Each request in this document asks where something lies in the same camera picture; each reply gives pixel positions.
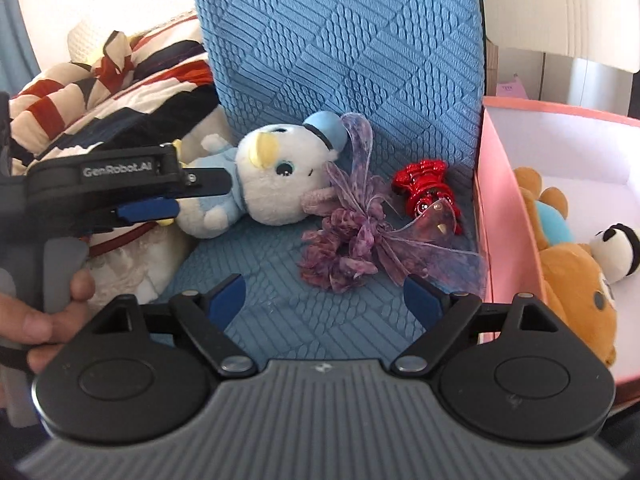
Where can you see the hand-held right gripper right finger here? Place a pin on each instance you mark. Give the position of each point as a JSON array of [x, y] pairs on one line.
[[422, 300]]

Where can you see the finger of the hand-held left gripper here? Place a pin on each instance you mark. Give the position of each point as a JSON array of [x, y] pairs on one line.
[[210, 180], [150, 210]]

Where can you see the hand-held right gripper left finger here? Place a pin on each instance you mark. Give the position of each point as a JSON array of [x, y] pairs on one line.
[[227, 302]]

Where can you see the white duck plush blue hat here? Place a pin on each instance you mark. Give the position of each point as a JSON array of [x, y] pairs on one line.
[[280, 185]]

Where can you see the pink storage box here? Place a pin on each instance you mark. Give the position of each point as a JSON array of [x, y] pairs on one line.
[[495, 200]]

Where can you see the person's left hand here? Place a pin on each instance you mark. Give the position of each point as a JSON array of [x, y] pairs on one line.
[[30, 325]]

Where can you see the purple ribbon hair scrunchie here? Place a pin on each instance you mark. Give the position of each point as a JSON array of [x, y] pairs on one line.
[[345, 240]]

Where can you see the red white navy striped blanket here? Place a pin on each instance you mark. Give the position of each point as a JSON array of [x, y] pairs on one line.
[[150, 90]]

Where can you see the red toy robot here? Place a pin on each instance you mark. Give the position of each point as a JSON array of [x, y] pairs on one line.
[[420, 185]]

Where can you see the white woven hat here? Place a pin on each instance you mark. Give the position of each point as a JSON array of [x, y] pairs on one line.
[[85, 40]]

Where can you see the brown bear plush blue shirt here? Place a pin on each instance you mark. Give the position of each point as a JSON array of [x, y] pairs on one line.
[[570, 280]]

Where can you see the blue curtain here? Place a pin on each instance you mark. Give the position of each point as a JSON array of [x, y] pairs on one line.
[[15, 25]]

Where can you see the blue textured sofa cover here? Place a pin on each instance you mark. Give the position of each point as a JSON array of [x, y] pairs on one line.
[[325, 50]]

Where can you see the small panda plush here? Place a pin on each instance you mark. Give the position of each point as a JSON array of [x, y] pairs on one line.
[[607, 255]]

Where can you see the small pink carton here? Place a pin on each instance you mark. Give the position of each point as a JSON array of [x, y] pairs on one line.
[[511, 88]]

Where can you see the brown cardboard panel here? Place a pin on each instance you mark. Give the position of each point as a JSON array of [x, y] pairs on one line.
[[493, 67]]

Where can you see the white cabinet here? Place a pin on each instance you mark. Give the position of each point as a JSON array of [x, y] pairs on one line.
[[565, 5]]

